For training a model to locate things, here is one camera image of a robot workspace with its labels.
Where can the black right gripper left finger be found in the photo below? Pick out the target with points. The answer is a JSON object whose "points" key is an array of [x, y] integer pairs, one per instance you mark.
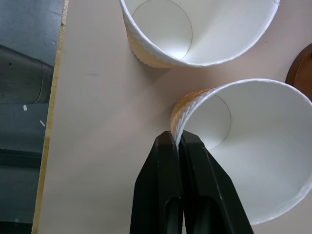
{"points": [[156, 180]]}

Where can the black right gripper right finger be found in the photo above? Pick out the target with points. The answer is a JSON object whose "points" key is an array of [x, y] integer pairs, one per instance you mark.
{"points": [[207, 185]]}

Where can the rippled tan paper cup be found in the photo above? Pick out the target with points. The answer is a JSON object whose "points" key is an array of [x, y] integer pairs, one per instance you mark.
{"points": [[256, 151], [195, 31]]}

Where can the brown wooden round base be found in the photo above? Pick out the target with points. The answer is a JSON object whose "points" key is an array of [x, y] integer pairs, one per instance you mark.
{"points": [[301, 68]]}

